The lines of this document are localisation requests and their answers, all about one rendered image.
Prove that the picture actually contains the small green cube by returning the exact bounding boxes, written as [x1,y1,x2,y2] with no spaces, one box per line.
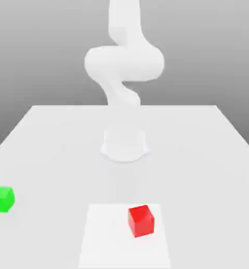
[0,186,16,213]

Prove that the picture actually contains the small red cube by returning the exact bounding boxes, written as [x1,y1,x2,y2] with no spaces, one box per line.
[128,204,155,239]

